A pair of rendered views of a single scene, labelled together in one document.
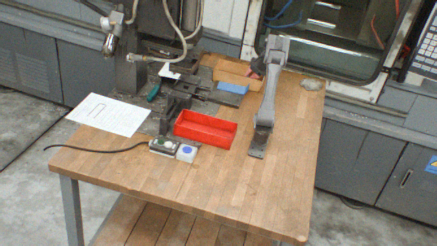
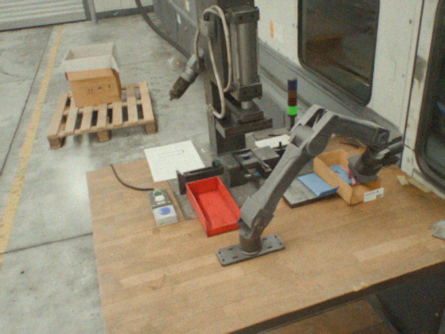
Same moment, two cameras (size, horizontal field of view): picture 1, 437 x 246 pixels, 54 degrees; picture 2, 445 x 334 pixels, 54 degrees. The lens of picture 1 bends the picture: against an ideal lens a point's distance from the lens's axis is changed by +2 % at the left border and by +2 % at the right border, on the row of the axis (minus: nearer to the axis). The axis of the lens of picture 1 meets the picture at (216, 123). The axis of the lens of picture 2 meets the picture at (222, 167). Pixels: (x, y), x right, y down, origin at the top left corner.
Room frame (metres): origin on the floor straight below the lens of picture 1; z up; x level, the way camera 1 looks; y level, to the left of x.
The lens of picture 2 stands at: (0.91, -1.08, 1.76)
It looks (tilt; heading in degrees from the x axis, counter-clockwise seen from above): 30 degrees down; 64
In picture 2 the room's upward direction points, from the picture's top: 5 degrees counter-clockwise
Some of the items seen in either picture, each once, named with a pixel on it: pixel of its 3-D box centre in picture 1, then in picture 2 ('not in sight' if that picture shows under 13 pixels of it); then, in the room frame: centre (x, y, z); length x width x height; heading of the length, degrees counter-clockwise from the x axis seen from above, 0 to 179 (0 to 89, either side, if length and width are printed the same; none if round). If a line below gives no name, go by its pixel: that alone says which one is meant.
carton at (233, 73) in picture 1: (238, 75); (346, 175); (1.88, -0.08, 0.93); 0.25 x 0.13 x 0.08; 80
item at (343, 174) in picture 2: not in sight; (341, 174); (1.88, -0.05, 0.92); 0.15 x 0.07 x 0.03; 81
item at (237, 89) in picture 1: (233, 86); (317, 182); (1.77, -0.06, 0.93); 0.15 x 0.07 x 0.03; 84
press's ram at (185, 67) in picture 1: (172, 36); (235, 89); (1.63, 0.24, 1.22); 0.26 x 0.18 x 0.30; 80
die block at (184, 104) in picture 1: (184, 94); (249, 167); (1.63, 0.17, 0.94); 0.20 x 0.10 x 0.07; 170
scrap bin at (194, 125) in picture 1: (205, 129); (212, 204); (1.41, 0.04, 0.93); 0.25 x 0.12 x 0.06; 80
